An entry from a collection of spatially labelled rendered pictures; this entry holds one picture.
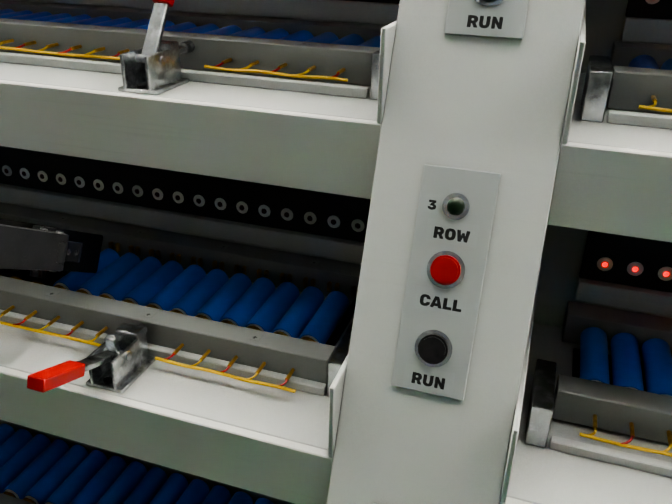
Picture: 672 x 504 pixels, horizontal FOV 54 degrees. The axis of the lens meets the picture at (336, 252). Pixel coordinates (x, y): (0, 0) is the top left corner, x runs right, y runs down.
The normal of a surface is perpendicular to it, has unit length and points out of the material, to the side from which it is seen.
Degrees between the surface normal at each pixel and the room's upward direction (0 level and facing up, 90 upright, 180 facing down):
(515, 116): 90
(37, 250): 90
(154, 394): 23
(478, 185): 90
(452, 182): 90
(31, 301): 112
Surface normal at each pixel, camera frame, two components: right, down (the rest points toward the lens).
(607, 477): 0.02, -0.89
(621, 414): -0.32, 0.42
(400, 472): -0.29, 0.05
